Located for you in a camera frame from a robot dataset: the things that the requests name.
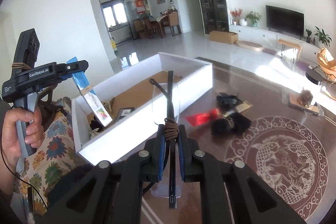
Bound blue white ointment box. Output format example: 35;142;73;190
67;57;113;127

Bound black velvet pouch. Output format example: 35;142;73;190
89;116;104;139
211;113;252;135

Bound black cable bundle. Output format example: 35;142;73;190
141;70;185;210

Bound red snack packet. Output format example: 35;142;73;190
186;109;222;127

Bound person left hand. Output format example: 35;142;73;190
0;105;46;175

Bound white box with brown bottom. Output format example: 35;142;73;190
72;53;213;165

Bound black hair clip bundle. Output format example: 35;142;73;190
216;93;243;112

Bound clear jar with dried herbs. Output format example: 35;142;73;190
298;66;323;109

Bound cardboard box on floor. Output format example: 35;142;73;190
210;31;239;44

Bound wooden bench stool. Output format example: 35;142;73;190
277;39;302;60

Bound wooden lounge chair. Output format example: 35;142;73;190
317;47;335;101

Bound black flat television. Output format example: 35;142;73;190
265;5;304;36

